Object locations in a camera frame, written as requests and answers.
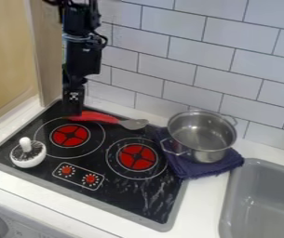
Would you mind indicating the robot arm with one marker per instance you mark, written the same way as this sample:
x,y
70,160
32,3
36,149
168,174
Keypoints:
x,y
78,18

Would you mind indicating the silver pot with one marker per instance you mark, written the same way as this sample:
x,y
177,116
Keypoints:
x,y
200,136

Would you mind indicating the toy stove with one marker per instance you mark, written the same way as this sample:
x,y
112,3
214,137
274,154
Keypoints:
x,y
106,179

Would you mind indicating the blue cloth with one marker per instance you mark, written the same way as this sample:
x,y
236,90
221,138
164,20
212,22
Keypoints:
x,y
198,169

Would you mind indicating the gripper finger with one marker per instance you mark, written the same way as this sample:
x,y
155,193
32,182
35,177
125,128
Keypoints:
x,y
73,102

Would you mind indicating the white toy mushroom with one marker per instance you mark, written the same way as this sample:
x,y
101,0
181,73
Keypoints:
x,y
28,155

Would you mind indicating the toy sink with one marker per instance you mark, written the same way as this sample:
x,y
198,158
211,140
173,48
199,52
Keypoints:
x,y
264,201

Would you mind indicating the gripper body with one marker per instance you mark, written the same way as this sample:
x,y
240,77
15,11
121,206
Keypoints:
x,y
82,60

